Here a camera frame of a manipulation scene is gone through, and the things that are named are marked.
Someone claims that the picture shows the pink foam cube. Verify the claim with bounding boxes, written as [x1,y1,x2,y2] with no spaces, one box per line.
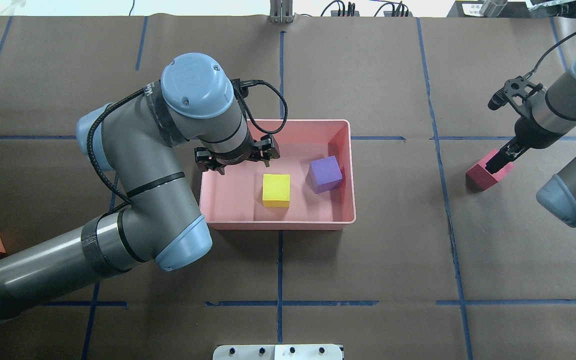
[465,149,514,193]

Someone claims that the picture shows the yellow foam cube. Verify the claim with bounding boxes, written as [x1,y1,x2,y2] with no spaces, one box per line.
[262,173,291,208]

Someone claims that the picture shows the aluminium frame post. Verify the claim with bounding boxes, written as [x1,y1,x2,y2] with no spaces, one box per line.
[269,0,295,24]

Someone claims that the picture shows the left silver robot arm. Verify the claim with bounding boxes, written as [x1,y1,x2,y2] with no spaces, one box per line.
[0,52,287,323]

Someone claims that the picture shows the purple foam cube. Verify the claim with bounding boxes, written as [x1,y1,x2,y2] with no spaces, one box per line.
[307,155,344,194]

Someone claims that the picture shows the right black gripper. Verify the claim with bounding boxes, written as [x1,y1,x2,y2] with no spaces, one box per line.
[485,117,551,174]

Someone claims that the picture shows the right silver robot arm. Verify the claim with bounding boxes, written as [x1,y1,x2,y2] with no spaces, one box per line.
[483,60,576,229]

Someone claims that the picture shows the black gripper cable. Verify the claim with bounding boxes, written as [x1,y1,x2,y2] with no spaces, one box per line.
[523,17,576,81]

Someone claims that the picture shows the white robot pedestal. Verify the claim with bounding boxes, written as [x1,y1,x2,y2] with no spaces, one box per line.
[212,343,345,360]

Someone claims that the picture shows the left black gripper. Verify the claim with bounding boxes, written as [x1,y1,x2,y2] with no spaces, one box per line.
[194,134,281,176]

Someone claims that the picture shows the pink plastic bin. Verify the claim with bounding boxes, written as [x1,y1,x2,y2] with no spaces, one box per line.
[199,120,357,230]

